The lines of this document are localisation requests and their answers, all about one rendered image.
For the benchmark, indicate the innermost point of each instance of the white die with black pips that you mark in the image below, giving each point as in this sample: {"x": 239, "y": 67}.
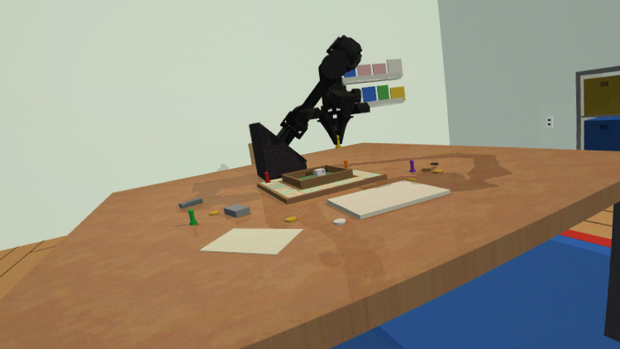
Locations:
{"x": 319, "y": 172}

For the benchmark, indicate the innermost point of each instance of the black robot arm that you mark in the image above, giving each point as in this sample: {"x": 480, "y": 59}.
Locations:
{"x": 344, "y": 55}

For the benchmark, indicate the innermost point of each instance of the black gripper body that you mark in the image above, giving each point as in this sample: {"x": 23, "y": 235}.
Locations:
{"x": 323, "y": 113}

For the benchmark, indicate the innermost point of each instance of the green game pawn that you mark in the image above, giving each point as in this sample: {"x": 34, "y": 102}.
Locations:
{"x": 192, "y": 217}

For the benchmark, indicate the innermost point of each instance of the beige flat rectangular board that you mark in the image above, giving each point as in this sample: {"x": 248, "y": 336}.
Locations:
{"x": 386, "y": 198}

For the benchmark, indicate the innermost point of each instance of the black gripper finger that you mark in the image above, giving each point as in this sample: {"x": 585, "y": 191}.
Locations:
{"x": 341, "y": 123}
{"x": 330, "y": 126}

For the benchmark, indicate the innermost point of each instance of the grey rectangular bar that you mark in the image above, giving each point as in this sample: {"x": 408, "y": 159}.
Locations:
{"x": 190, "y": 203}

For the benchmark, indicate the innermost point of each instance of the beige flat square sheet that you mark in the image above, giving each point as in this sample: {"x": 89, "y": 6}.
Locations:
{"x": 254, "y": 241}

